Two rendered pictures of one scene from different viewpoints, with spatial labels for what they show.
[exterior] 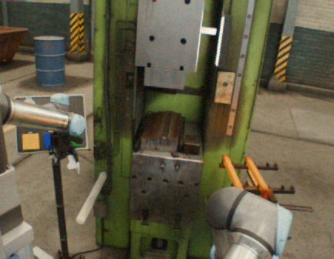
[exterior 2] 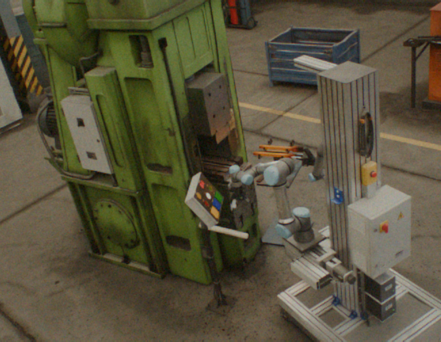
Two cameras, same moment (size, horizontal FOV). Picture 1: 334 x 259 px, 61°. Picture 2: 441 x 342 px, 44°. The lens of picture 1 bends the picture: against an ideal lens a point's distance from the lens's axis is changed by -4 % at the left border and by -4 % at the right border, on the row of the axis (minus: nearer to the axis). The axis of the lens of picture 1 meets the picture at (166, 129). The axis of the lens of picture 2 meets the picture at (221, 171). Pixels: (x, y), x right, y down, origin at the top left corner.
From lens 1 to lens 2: 372 cm
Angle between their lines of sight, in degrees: 49
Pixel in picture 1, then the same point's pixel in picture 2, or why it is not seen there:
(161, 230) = (248, 222)
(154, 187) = not seen: hidden behind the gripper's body
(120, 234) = (218, 260)
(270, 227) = not seen: hidden behind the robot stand
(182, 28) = (222, 102)
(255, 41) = (231, 85)
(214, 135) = (233, 149)
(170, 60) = (222, 121)
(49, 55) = not seen: outside the picture
